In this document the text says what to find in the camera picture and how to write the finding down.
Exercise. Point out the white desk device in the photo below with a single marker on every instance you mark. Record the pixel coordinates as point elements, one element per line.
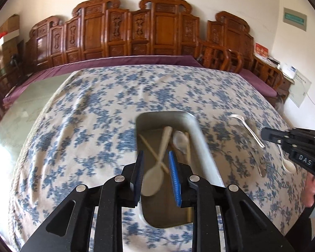
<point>288,71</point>

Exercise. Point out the carved wooden armchair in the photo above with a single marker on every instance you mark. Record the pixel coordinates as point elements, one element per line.
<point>225,36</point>

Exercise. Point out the wooden side table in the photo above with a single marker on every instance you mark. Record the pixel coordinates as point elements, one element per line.
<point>284,82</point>

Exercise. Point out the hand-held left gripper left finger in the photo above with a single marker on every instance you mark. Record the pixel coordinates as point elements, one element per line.
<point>139,168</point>

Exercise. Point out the white ceramic spoon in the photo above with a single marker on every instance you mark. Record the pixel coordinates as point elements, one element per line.
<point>179,141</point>

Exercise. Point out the red card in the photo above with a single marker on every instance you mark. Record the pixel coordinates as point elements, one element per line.
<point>261,50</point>

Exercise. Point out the small white spoon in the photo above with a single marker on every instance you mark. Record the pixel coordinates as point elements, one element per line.
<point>288,166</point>

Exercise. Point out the rectangular metal tray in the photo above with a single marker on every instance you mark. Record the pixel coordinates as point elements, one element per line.
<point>160,215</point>

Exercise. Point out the blue floral tablecloth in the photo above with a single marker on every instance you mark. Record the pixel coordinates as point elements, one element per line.
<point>81,126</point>

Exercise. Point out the person's right hand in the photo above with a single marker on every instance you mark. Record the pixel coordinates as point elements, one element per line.
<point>311,189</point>

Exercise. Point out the green wall plaque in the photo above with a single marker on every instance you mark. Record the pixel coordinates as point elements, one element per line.
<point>294,19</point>

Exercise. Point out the long purple seat cushion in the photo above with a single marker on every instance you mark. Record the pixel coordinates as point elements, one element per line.
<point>120,59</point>

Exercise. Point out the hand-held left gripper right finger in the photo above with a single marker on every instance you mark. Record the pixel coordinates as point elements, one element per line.
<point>174,176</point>

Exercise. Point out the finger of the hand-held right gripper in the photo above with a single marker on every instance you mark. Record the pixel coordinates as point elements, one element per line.
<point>271,134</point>

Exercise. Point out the white cardboard box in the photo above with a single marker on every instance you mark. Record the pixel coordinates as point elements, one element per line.
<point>5,38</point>

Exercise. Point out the short purple seat cushion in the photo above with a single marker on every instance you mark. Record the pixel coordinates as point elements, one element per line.
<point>260,84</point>

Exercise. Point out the large white plastic spoon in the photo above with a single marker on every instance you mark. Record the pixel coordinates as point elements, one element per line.
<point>152,178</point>

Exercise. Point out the brown cardboard box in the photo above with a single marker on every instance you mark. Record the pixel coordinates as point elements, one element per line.
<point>8,26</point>

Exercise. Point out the grey electrical panel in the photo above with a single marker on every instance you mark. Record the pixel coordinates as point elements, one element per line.
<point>300,86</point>

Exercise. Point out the black desk lamp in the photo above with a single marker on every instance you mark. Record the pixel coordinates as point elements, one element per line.
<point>17,61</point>

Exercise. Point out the stack of cardboard boxes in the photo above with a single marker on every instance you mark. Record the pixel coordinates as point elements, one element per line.
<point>6,55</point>

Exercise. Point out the carved wooden sofa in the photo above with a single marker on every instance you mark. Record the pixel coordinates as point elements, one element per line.
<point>94,31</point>

